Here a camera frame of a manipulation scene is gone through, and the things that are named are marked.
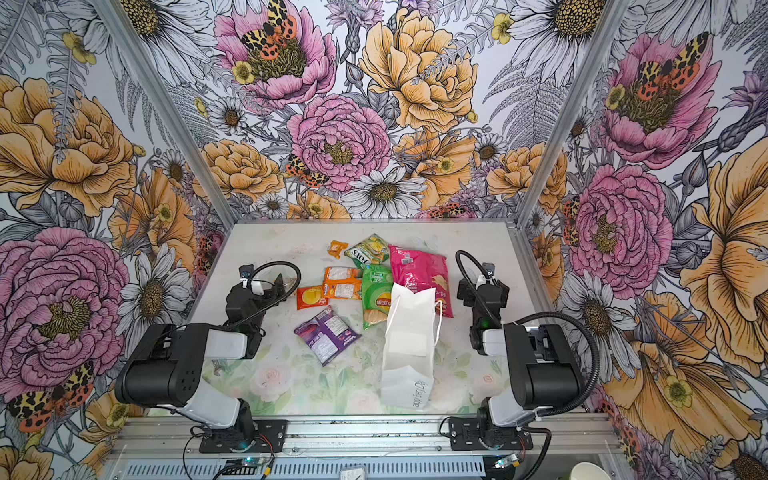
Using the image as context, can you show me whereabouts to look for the pink chips bag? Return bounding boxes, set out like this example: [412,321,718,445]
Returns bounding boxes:
[389,245,453,318]

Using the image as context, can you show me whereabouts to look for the white paper bag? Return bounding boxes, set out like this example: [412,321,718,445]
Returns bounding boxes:
[380,283,443,410]

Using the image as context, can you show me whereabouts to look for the green Lays chips bag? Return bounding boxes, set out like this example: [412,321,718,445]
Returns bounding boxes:
[361,265,393,329]

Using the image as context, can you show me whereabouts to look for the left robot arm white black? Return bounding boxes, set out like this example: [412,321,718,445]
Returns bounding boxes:
[114,261,302,452]

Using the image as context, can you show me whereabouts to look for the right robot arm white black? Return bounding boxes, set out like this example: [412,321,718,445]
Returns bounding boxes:
[456,251,595,429]

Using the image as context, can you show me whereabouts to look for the orange Fox's fruits candy bag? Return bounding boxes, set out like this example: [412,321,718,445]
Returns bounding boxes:
[322,266,363,300]

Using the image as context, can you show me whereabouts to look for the green Fox's spring tea bag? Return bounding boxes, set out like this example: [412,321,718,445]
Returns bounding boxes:
[344,234,390,269]

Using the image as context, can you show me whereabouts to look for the red yellow snack packet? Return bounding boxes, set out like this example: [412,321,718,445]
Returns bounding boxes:
[296,285,328,310]

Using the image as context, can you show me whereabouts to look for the purple snack packet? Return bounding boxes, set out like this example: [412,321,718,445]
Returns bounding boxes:
[294,306,360,367]

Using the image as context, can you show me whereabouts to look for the small orange biscuit packet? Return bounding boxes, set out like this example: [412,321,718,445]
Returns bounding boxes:
[327,240,349,259]

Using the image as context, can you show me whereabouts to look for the green circuit board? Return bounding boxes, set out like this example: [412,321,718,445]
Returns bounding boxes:
[494,453,520,470]
[218,458,266,478]

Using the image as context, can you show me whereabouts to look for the right green circuit board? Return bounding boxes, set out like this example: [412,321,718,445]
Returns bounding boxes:
[494,453,520,470]

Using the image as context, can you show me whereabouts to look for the white paper cup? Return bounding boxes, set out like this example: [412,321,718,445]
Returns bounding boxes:
[567,462,612,480]

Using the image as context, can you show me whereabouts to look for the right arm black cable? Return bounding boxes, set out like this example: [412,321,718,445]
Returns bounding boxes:
[454,249,601,418]

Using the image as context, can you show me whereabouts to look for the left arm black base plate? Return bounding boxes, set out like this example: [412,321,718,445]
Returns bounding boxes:
[199,419,288,454]

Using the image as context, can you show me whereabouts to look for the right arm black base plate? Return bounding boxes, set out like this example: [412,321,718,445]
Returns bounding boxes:
[439,416,533,452]

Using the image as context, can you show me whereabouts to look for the aluminium mounting rail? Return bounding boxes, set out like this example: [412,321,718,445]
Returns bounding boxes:
[108,412,620,461]

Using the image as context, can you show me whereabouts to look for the white vented cable tray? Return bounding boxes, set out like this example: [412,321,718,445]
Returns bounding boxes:
[111,456,486,479]

